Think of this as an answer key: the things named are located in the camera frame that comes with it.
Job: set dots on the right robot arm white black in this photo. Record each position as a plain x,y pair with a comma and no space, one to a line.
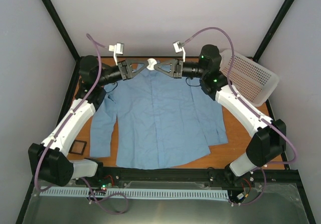
267,136

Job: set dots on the white perforated plastic basket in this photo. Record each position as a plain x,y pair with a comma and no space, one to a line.
253,81

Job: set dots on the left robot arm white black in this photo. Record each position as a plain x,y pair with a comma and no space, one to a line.
48,160

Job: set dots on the round pink brooch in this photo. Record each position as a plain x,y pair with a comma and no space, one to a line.
151,63

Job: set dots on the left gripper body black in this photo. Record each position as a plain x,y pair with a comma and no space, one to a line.
123,70

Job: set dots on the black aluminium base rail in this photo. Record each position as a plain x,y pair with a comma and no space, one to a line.
210,177

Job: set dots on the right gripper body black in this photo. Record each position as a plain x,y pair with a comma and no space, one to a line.
179,71

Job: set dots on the light blue slotted cable duct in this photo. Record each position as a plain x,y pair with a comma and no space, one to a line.
132,193

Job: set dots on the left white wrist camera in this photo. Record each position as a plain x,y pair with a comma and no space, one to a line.
116,49

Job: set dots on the black frame post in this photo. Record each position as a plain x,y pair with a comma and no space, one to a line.
61,28
282,12

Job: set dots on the left red green controller board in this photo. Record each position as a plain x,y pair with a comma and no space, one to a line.
106,182

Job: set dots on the open black brooch box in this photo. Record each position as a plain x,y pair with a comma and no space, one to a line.
78,147

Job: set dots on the right black frame post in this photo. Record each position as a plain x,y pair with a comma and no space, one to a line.
282,12

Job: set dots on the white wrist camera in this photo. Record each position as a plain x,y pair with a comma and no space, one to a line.
116,49
179,48

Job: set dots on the light blue button shirt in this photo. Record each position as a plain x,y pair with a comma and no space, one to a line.
162,122

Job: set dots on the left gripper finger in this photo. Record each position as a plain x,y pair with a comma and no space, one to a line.
136,70
131,61

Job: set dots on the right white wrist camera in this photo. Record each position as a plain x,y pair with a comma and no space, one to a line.
179,48

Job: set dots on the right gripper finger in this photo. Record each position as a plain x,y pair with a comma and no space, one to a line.
164,69
167,63

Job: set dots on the left black frame post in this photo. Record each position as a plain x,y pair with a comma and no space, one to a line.
61,28

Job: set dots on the right controller board with wires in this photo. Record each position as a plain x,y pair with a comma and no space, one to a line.
238,197

